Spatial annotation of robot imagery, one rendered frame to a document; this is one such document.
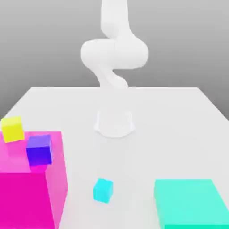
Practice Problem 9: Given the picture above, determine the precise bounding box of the small yellow cube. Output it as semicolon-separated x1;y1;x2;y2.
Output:
1;115;25;144

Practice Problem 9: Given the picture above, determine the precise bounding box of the small cyan cube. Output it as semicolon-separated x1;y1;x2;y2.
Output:
93;178;114;204

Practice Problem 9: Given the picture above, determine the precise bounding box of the small blue cube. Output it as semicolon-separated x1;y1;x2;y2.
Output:
25;134;53;167

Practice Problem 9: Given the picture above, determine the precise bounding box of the large turquoise box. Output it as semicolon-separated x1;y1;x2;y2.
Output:
153;179;229;229

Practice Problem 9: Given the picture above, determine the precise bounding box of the large magenta box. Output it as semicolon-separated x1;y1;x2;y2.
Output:
0;131;68;229

